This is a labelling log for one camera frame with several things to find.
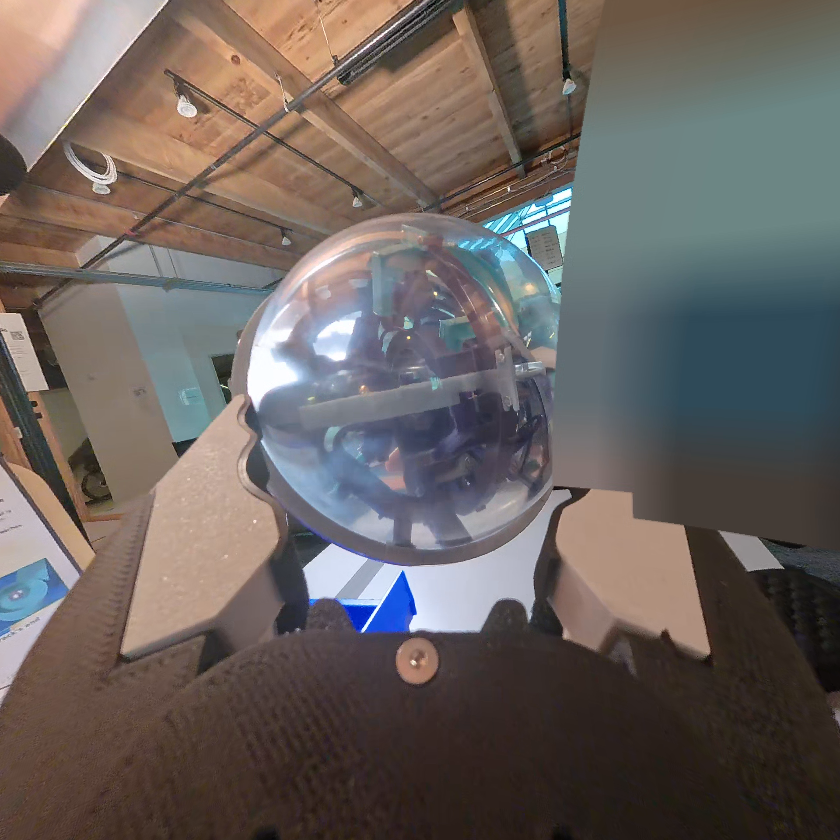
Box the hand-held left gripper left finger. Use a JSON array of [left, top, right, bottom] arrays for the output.
[[119, 398, 311, 660]]

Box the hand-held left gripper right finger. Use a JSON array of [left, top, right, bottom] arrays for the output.
[[532, 489, 714, 661]]

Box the clear plastic maze ball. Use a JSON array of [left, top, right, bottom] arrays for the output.
[[234, 213, 563, 568]]

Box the wooden instruction board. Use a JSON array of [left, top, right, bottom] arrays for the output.
[[0, 457, 98, 703]]

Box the black mesh cushion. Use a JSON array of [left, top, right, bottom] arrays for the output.
[[754, 567, 840, 694]]

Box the blue plastic bin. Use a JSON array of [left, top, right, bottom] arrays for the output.
[[308, 594, 418, 635]]

